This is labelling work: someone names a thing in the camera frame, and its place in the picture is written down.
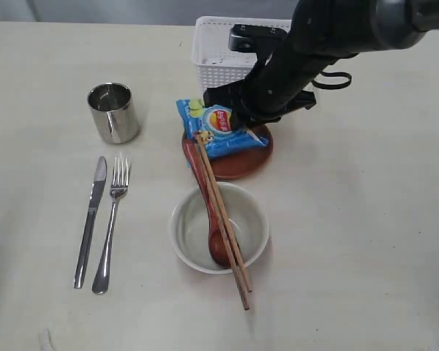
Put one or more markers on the wooden chopstick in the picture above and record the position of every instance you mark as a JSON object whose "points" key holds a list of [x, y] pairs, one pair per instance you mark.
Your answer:
{"points": [[233, 244], [235, 270]]}

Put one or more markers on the silver table knife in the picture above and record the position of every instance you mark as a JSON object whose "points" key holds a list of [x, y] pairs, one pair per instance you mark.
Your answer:
{"points": [[97, 190]]}

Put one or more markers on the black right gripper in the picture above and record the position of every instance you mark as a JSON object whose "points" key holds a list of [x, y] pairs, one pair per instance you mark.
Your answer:
{"points": [[273, 90]]}

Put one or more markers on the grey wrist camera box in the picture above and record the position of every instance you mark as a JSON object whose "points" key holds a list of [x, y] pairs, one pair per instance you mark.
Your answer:
{"points": [[252, 39]]}

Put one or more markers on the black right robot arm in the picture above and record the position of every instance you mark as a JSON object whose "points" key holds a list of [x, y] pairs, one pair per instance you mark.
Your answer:
{"points": [[321, 33]]}

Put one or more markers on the white perforated plastic basket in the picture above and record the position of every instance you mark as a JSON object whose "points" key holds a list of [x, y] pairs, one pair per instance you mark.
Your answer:
{"points": [[215, 63]]}

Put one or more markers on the brown wooden spoon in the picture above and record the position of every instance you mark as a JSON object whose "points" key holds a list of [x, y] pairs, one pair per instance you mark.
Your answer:
{"points": [[216, 246]]}

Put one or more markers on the silver metal fork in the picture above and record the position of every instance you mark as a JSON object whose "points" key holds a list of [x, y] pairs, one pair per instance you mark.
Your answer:
{"points": [[118, 190]]}

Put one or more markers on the blue chips bag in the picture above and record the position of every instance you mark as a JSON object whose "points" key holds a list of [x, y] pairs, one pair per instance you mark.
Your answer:
{"points": [[196, 117]]}

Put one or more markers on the brown wooden plate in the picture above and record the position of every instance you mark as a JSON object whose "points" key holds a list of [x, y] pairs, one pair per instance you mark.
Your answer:
{"points": [[238, 154]]}

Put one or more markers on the shiny metal cup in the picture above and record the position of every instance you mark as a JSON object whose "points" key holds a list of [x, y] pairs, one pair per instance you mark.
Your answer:
{"points": [[113, 112]]}

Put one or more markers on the white bowl dark inside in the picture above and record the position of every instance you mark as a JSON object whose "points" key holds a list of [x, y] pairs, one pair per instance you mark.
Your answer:
{"points": [[189, 228]]}

